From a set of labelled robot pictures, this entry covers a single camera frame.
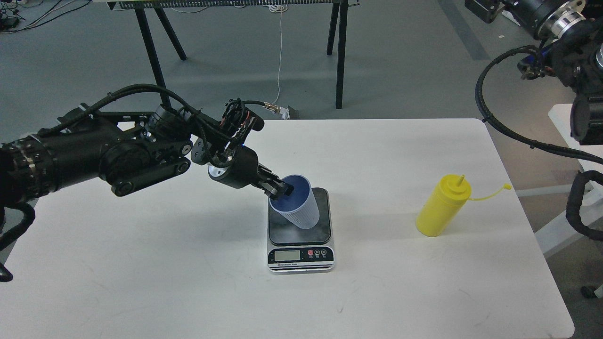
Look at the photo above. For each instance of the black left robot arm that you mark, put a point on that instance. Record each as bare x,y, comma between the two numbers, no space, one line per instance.
133,138

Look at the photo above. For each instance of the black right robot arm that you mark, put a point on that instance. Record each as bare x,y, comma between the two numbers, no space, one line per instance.
566,49

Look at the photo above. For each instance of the digital kitchen scale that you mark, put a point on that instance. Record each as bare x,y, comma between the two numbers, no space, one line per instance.
292,250

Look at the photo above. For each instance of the white power adapter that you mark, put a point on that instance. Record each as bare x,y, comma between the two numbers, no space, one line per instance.
288,113

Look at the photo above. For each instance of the yellow squeeze bottle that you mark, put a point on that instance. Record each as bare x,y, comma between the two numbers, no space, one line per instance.
447,198

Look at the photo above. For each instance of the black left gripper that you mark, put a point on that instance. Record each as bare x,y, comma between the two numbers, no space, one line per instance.
245,170

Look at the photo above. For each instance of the blue ribbed plastic cup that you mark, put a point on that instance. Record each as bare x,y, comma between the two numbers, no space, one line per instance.
300,206

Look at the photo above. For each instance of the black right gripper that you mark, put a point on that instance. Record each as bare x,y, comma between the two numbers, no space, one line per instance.
532,15

